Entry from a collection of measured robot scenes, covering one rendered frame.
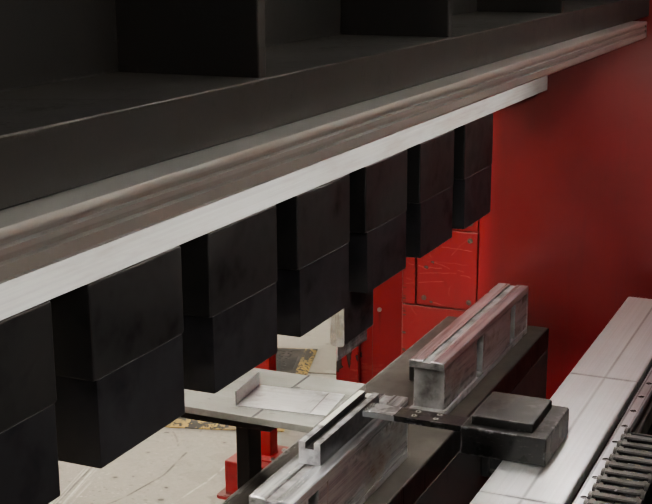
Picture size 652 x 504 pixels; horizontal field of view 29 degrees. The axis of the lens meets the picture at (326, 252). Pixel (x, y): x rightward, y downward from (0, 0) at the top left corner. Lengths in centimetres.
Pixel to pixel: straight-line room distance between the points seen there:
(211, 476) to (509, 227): 178
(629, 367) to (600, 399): 15
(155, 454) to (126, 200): 347
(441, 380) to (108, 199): 136
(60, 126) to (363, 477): 109
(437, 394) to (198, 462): 214
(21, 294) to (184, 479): 302
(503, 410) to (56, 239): 103
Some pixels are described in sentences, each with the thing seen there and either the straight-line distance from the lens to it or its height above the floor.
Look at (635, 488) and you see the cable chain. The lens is 144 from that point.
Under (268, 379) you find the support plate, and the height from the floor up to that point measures 100.
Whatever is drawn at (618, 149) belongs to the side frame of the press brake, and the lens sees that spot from 240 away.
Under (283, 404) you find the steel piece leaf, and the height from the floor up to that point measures 100.
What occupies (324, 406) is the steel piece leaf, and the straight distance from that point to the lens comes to 171.
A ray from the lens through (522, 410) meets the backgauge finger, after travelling 162.
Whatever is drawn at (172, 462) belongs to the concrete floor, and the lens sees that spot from 410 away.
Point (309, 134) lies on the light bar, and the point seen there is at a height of 148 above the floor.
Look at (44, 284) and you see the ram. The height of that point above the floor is 135.
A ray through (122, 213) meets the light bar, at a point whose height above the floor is 147.
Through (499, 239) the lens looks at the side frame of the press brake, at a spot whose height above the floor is 104.
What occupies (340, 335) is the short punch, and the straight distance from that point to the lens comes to 163.
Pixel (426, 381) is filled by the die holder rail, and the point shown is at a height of 93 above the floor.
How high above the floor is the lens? 161
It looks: 14 degrees down
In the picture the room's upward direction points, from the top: straight up
